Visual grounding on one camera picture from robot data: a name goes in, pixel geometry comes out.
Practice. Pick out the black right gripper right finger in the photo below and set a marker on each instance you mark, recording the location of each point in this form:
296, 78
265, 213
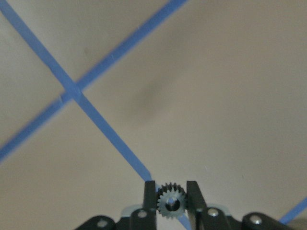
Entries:
196, 205

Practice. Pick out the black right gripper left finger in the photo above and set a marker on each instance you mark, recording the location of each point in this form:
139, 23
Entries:
149, 205

